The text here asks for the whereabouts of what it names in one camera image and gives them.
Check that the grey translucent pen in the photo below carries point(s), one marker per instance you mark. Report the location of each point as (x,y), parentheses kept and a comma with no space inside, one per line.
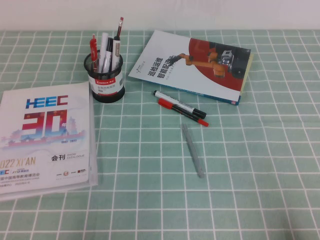
(192,150)

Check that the black mesh pen holder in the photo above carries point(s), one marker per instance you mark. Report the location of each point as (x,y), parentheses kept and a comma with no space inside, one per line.
(110,97)

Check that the white pen with black tip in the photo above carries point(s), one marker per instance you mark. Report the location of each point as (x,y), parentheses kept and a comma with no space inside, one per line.
(116,50)

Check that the black capped marker in holder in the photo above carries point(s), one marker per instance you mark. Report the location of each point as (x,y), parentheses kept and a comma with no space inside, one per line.
(110,43)

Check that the red gel pen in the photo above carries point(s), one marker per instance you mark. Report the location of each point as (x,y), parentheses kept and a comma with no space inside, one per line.
(93,47)

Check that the red capped marker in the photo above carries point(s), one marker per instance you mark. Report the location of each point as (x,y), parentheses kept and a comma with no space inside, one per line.
(175,108)

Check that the white marker with black caps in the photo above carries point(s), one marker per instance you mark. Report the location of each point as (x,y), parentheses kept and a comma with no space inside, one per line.
(175,102)

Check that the white red robot book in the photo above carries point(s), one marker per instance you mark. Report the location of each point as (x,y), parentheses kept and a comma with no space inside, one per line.
(187,72)

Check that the white capped marker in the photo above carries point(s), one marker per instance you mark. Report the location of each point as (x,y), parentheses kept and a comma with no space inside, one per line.
(104,40)

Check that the red pencil with eraser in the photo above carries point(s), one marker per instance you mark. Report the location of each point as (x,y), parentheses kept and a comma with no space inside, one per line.
(119,27)

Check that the white HEEC catalogue book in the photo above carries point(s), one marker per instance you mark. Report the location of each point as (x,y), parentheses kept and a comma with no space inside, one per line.
(45,125)

